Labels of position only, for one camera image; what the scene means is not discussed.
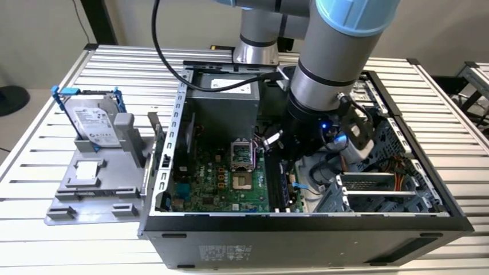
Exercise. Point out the hard disk in blue carrier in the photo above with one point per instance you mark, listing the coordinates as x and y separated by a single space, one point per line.
94 123

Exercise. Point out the thin locking lever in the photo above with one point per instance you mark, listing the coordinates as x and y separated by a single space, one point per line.
254 156

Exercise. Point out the black open PC case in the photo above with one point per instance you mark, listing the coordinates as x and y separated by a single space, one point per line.
267 246

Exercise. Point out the black RAM slot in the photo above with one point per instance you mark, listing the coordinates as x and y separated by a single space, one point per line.
278 183
270 183
274 183

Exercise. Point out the teal expansion slot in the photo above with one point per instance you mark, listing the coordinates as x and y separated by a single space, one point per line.
183 190

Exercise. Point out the silver CPU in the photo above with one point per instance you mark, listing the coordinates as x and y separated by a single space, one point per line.
87 170

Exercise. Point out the aluminium frame table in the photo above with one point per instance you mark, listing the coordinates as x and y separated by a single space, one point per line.
477 74

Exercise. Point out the CPU socket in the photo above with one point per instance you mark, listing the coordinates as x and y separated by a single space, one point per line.
243 180

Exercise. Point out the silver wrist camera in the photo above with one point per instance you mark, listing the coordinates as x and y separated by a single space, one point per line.
359 149

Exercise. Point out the grey power supply unit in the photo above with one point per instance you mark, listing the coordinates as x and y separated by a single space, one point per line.
222 120

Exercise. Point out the black round stand base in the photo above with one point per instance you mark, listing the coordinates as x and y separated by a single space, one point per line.
11 100

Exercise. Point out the black chair base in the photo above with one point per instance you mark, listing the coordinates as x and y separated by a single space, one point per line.
451 84

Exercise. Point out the green motherboard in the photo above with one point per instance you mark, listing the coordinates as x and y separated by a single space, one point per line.
214 183

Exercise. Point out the black upright post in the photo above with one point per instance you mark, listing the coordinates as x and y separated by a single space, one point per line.
102 23

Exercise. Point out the dark RAM stick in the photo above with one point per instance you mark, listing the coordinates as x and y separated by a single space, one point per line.
104 196
286 183

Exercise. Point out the graphics card with metal bracket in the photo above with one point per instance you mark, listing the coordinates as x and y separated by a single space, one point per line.
152 123

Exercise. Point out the yellow black plug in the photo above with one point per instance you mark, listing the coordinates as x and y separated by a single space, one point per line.
214 46

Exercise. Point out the metal disk bay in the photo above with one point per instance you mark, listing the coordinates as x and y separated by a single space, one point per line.
367 194

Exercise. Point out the grey parts rack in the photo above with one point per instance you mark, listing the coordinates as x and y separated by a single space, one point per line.
115 177

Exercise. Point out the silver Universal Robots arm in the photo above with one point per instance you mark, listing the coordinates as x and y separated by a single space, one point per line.
336 57

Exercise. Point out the grey metal drive cage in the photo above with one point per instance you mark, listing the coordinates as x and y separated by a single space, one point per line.
364 86

